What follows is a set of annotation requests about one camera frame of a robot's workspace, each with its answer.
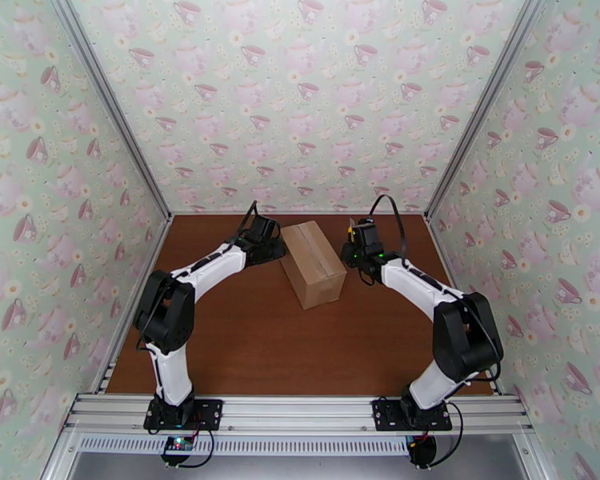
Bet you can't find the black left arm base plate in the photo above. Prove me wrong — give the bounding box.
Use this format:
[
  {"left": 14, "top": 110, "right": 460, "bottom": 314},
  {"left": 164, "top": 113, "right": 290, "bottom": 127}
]
[{"left": 143, "top": 398, "right": 225, "bottom": 431}]

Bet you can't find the aluminium mounting rail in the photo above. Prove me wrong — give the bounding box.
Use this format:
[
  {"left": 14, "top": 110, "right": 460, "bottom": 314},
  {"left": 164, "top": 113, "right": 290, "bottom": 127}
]
[{"left": 62, "top": 393, "right": 536, "bottom": 438}]

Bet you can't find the brown cardboard express box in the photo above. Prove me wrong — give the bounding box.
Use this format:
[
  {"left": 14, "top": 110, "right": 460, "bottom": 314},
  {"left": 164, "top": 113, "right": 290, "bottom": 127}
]
[{"left": 279, "top": 219, "right": 348, "bottom": 310}]

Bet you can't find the aluminium floor back rail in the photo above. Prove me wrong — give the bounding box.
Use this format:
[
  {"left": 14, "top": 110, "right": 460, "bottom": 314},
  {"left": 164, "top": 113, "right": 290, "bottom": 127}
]
[{"left": 172, "top": 209, "right": 427, "bottom": 218}]

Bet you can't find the aluminium floor side rail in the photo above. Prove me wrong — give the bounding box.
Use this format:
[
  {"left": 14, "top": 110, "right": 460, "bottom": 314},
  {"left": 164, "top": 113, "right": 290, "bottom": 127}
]
[
  {"left": 425, "top": 215, "right": 505, "bottom": 396},
  {"left": 95, "top": 215, "right": 175, "bottom": 396}
]

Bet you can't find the short aluminium frame bar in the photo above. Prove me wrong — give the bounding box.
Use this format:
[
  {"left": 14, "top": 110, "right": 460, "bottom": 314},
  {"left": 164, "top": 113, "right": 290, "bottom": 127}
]
[
  {"left": 512, "top": 432, "right": 552, "bottom": 480},
  {"left": 39, "top": 427, "right": 82, "bottom": 480}
]

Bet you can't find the white slotted cable duct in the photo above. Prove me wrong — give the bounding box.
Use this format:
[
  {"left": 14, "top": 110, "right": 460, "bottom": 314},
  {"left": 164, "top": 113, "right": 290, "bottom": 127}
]
[{"left": 77, "top": 434, "right": 416, "bottom": 458}]

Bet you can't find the small circuit board green light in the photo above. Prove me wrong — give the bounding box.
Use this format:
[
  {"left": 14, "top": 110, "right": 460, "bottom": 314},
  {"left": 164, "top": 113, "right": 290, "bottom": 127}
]
[{"left": 162, "top": 434, "right": 197, "bottom": 458}]

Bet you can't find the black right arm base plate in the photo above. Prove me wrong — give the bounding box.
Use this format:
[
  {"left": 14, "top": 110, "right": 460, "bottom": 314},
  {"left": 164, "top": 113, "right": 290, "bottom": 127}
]
[{"left": 371, "top": 398, "right": 454, "bottom": 433}]

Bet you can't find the round black controller box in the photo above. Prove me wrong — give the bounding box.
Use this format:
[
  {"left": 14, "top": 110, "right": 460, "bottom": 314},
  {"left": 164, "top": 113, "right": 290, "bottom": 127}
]
[{"left": 406, "top": 433, "right": 438, "bottom": 468}]

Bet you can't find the grey metal shelf plate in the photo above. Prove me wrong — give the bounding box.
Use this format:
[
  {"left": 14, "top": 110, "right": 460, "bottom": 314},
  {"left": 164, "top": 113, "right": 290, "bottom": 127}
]
[{"left": 69, "top": 453, "right": 527, "bottom": 480}]

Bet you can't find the thin black power cable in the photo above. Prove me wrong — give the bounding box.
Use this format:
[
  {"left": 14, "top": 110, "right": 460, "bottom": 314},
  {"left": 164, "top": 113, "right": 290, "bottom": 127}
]
[
  {"left": 166, "top": 427, "right": 218, "bottom": 470},
  {"left": 427, "top": 401, "right": 464, "bottom": 469}
]

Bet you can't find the tall aluminium corner post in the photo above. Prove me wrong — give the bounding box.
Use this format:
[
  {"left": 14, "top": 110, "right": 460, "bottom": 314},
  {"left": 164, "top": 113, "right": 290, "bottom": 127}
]
[
  {"left": 47, "top": 0, "right": 174, "bottom": 221},
  {"left": 423, "top": 0, "right": 552, "bottom": 222}
]

